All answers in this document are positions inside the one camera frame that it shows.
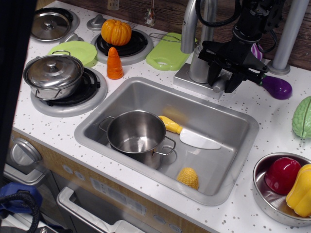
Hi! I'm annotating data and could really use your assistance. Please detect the black braided cable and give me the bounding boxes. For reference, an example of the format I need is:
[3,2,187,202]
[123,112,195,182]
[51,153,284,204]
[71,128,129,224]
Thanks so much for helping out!
[0,193,41,233]

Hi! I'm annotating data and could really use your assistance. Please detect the front stove burner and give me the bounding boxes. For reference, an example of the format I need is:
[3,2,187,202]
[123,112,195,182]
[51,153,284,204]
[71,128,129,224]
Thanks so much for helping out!
[31,68,108,117]

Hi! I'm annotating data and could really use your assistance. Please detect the silver support pole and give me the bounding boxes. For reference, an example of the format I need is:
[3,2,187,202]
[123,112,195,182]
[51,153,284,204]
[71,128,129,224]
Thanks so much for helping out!
[268,0,309,75]

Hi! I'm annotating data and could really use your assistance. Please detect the orange toy carrot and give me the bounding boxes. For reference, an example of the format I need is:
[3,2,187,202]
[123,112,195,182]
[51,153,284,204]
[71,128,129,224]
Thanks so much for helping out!
[106,47,124,80]

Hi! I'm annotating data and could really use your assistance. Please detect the green toy plate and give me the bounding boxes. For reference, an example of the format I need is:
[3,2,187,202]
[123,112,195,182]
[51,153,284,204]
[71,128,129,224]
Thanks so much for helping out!
[48,41,98,67]

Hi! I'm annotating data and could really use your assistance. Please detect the green toy cabbage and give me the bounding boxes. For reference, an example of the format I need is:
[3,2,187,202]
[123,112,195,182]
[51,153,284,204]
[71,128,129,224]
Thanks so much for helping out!
[292,96,311,139]

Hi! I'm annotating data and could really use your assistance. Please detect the green toy cutting board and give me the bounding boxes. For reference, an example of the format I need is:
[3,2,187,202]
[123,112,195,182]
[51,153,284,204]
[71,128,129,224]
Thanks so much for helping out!
[146,33,190,71]

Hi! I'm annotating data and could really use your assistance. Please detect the purple toy eggplant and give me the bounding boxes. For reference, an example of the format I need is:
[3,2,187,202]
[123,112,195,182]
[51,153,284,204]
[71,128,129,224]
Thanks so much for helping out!
[259,75,293,100]

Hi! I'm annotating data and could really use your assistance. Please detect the silver faucet lever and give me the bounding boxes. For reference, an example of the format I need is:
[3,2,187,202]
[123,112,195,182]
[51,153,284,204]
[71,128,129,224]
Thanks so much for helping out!
[212,69,232,93]

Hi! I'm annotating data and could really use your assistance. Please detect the silver toy faucet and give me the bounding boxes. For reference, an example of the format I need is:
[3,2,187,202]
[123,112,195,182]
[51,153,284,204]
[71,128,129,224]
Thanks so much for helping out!
[173,0,224,100]

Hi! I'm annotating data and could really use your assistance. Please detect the silver sink basin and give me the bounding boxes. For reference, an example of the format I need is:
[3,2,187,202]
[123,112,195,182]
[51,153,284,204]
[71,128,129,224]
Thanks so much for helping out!
[74,77,259,206]

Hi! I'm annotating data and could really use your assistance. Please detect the steel bowl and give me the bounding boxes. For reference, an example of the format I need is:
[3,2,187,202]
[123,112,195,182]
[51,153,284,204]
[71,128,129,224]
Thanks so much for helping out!
[253,152,311,227]

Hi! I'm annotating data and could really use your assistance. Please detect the purple striped toy onion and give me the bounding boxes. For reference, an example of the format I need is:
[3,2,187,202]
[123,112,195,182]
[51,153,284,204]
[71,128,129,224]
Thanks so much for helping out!
[251,43,263,61]

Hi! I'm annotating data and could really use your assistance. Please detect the yellow toy pepper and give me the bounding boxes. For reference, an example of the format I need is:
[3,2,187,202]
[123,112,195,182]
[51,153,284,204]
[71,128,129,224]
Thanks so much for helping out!
[286,164,311,217]

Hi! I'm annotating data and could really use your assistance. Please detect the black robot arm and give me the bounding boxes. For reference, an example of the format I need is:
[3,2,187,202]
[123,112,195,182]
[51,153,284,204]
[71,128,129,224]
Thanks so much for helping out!
[195,0,285,93]

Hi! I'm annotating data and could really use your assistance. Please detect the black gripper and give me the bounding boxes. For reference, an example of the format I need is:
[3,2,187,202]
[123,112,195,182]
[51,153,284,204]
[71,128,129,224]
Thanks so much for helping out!
[199,40,268,93]

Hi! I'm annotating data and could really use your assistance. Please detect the steel pot in sink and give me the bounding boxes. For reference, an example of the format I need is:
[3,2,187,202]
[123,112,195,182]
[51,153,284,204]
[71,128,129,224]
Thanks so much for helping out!
[99,110,176,169]

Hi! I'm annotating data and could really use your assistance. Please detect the yellow handled toy knife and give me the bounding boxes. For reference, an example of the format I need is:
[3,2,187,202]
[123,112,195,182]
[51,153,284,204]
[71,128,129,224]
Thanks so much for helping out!
[159,116,221,150]

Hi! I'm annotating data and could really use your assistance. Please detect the red toy pepper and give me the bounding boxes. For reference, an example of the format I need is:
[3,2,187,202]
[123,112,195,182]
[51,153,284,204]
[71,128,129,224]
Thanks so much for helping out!
[264,157,301,195]

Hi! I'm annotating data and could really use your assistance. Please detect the steel pot lid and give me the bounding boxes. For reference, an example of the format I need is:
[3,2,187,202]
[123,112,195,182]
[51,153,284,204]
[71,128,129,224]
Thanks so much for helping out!
[31,12,72,41]

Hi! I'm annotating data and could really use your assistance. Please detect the silver stove knob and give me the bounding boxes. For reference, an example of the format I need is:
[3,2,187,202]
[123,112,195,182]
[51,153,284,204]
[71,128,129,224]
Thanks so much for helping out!
[86,14,106,31]

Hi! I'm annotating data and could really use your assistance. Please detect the lidded steel pot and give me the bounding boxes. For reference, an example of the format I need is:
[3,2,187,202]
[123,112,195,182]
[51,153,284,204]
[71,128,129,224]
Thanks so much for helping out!
[23,54,84,100]

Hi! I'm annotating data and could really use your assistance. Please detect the yellow toy corn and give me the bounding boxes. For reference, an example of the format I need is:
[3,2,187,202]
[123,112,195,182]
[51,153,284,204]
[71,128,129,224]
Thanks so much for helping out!
[177,167,199,190]

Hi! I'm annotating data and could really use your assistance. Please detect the back stove burner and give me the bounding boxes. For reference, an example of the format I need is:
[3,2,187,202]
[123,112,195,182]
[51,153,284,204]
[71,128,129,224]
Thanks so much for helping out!
[91,29,154,66]

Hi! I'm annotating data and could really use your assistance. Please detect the blue clamp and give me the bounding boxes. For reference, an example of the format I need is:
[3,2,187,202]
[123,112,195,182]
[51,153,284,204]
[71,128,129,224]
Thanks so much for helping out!
[0,183,43,214]

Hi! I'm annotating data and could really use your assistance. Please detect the toy oven door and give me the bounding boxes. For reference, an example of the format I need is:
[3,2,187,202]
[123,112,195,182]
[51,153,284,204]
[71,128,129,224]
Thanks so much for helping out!
[57,186,158,233]

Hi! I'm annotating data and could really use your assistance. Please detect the hanging glass ornament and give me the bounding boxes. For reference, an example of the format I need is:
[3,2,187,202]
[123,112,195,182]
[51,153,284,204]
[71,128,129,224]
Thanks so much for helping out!
[144,0,156,27]

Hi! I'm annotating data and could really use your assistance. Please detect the silver front knob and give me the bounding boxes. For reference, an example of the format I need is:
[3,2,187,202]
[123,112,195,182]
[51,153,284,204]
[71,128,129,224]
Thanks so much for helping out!
[7,138,42,174]

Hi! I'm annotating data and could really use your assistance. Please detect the orange toy pumpkin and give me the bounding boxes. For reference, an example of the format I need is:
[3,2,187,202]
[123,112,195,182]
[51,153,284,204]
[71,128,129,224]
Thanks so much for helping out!
[101,19,132,46]

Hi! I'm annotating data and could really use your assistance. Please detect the wire whisk utensil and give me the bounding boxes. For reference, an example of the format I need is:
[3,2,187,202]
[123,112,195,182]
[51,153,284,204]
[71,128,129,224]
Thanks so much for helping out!
[149,33,181,43]

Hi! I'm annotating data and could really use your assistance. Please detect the black foreground strap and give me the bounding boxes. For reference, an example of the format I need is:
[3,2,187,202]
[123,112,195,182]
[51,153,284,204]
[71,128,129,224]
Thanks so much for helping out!
[0,0,38,185]

